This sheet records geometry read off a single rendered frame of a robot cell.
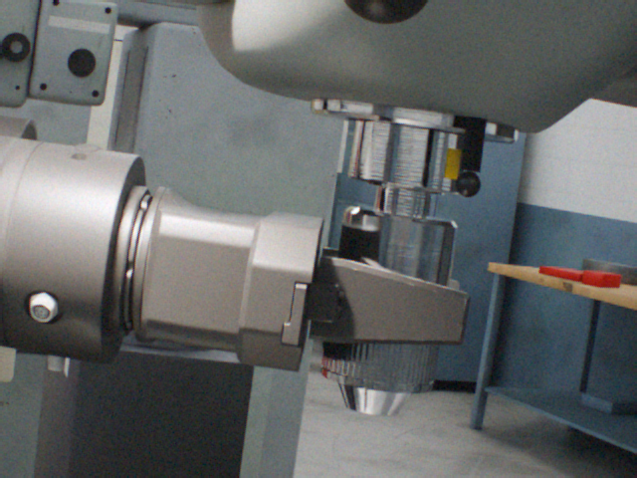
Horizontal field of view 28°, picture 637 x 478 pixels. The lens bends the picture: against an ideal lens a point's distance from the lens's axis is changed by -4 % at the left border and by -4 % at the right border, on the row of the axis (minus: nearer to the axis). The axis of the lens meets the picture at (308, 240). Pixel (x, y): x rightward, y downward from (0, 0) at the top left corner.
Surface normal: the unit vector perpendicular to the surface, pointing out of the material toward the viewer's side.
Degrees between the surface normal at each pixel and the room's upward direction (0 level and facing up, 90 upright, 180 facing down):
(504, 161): 90
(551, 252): 90
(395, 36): 129
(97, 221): 66
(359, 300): 90
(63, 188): 50
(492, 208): 90
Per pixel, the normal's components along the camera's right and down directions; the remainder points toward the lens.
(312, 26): -0.44, 0.60
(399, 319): -0.03, 0.06
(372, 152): -0.65, -0.04
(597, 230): -0.91, -0.11
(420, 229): 0.29, 0.10
